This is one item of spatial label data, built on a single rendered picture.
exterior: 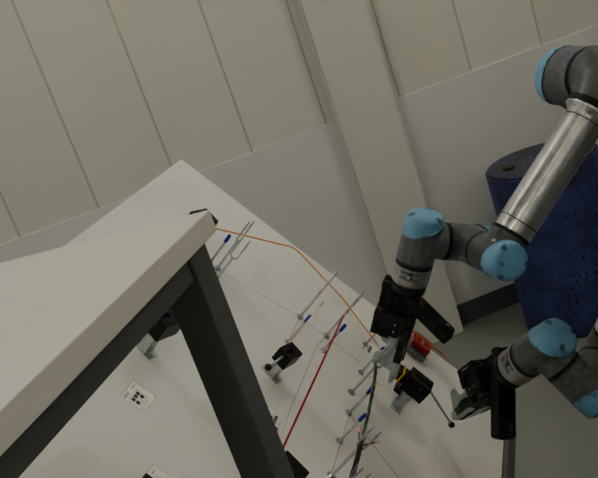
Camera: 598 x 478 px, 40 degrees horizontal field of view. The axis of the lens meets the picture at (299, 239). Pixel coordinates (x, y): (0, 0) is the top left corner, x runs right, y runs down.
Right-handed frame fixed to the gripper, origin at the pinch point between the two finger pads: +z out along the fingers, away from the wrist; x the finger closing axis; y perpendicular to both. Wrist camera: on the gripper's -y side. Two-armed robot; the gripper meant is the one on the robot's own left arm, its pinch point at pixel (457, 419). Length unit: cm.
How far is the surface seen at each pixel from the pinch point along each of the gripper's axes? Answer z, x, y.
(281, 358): -6.9, 42.4, 11.6
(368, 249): 170, -124, 157
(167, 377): -7, 65, 8
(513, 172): 92, -159, 153
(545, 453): 109, -130, 23
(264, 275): 10, 32, 40
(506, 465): 9.7, -17.4, -8.0
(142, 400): -10, 71, 3
